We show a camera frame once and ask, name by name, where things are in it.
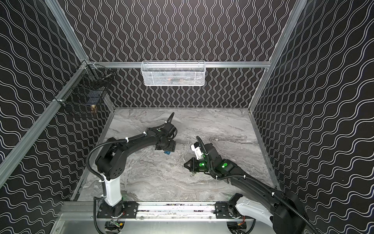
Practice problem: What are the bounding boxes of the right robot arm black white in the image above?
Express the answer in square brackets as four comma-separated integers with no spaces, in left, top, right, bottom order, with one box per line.
[184,136,319,234]

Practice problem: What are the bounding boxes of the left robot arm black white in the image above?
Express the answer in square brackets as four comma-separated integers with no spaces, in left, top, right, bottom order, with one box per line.
[86,113,178,208]

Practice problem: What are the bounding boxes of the brass padlock in basket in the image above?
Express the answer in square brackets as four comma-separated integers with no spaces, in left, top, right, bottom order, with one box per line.
[91,105,97,115]

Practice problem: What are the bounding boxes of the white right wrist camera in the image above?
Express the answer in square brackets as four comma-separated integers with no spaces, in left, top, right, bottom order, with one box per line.
[191,142,204,160]

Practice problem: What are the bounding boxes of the white mesh wall basket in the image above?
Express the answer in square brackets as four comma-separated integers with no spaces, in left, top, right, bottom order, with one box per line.
[141,60,206,86]

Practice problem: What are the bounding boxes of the black wire wall basket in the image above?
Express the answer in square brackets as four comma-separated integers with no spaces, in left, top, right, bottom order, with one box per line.
[61,64,115,119]

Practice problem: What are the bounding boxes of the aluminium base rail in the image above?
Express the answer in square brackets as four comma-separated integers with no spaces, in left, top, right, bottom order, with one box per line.
[49,201,302,234]

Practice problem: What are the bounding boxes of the aluminium back horizontal rail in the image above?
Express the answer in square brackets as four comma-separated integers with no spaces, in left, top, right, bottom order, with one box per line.
[88,61,271,69]

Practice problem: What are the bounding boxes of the aluminium left side rail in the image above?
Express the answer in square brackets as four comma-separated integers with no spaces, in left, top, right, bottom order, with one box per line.
[1,65,88,186]

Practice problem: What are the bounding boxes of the aluminium corner frame post left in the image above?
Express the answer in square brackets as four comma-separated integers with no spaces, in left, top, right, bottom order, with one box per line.
[45,0,89,62]

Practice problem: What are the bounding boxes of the aluminium corner frame post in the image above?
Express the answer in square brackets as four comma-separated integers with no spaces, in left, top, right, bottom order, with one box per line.
[45,0,89,62]
[248,0,307,113]

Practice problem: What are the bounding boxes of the aluminium corner frame post right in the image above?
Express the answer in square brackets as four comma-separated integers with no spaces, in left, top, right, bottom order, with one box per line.
[248,0,307,113]

